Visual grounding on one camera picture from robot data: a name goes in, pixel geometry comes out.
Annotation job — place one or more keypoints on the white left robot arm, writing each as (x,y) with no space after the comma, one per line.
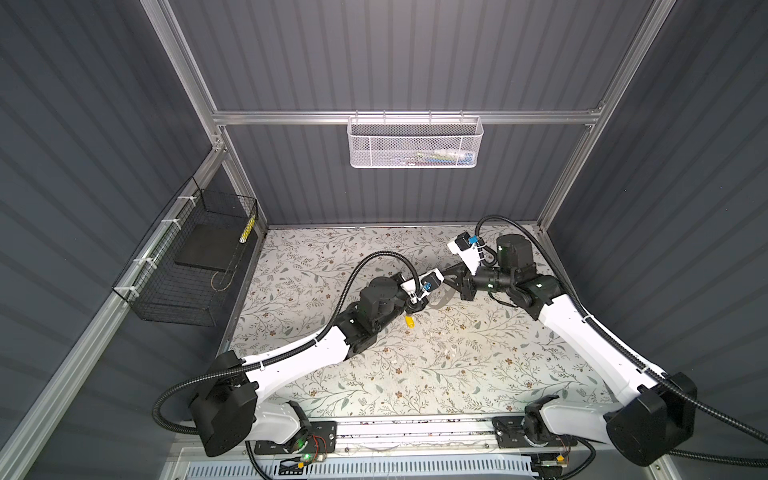
(230,411)

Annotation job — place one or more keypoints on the white wire mesh basket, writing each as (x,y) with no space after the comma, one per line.
(414,142)

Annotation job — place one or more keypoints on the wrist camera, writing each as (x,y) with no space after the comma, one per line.
(427,283)
(470,249)

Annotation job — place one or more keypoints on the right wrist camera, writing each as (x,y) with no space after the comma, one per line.
(470,249)

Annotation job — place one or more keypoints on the yellow marker pen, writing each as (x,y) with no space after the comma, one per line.
(247,230)

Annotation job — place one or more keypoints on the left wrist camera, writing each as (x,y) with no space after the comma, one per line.
(427,283)

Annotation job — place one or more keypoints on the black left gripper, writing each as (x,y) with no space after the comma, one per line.
(415,308)

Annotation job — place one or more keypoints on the white vent grille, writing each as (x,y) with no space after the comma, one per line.
(459,466)

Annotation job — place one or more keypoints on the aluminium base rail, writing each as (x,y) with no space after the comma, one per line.
(420,432)

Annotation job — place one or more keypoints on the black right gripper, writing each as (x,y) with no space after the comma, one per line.
(460,280)

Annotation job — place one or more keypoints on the black foam pad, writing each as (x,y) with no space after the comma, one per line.
(209,247)

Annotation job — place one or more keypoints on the black wire basket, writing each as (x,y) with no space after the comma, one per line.
(158,290)

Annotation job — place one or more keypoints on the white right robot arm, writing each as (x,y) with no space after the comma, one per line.
(645,419)

